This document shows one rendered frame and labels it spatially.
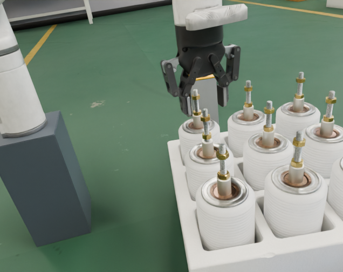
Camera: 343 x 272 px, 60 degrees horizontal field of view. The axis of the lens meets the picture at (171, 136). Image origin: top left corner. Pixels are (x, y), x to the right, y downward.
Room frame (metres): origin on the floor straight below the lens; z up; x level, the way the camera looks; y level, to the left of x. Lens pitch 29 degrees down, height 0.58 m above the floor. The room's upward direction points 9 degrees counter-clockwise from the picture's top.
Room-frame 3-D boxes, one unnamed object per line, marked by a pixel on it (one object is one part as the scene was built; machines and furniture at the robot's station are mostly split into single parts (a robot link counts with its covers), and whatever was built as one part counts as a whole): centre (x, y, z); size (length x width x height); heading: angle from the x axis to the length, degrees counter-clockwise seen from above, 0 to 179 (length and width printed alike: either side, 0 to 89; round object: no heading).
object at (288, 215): (0.37, -0.19, 0.16); 0.10 x 0.10 x 0.18
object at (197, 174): (0.49, -0.07, 0.16); 0.10 x 0.10 x 0.18
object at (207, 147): (0.49, -0.07, 0.26); 0.02 x 0.02 x 0.03
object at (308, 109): (0.61, -0.30, 0.25); 0.08 x 0.08 x 0.01
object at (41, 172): (0.63, 0.33, 0.15); 0.14 x 0.14 x 0.30; 9
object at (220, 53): (0.49, -0.07, 0.46); 0.08 x 0.08 x 0.09
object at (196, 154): (0.49, -0.07, 0.25); 0.08 x 0.08 x 0.01
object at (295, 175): (0.37, -0.19, 0.26); 0.02 x 0.02 x 0.03
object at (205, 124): (0.49, -0.07, 0.31); 0.01 x 0.01 x 0.08
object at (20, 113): (0.63, 0.33, 0.39); 0.09 x 0.09 x 0.17; 9
